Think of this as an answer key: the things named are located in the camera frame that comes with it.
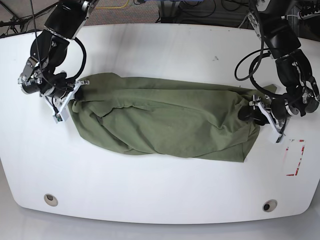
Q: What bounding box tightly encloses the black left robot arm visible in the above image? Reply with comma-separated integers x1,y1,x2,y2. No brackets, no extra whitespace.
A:
235,0,320,127

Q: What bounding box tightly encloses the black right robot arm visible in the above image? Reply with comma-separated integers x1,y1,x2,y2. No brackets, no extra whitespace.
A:
18,0,98,99

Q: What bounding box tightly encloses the white power strip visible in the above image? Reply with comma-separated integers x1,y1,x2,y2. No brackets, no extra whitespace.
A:
297,2,320,20

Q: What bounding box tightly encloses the right grey table grommet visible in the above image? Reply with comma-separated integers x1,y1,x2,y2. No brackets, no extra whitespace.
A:
262,199,278,213

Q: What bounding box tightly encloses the grey table grommet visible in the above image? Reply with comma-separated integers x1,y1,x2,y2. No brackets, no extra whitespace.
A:
44,194,58,207
262,199,278,213

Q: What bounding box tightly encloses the green T-shirt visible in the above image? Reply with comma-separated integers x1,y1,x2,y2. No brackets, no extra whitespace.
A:
67,72,277,164

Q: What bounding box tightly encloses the black tripod stand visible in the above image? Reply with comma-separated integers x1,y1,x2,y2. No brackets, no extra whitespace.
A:
0,0,57,36

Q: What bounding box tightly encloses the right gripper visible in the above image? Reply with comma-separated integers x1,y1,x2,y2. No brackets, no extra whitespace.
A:
39,79,85,102

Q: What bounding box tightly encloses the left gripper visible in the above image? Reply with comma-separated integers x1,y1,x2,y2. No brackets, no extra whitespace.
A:
238,97,302,126

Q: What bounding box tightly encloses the yellow cable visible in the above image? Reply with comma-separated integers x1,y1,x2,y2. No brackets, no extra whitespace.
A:
96,0,131,11

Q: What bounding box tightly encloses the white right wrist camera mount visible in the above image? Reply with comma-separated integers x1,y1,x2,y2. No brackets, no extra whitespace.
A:
40,79,90,123

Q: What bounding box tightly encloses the red tape rectangle marking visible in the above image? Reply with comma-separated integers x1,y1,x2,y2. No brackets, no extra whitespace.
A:
283,139,306,177

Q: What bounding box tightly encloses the left grey table grommet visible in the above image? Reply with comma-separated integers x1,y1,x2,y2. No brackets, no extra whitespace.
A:
44,194,58,207

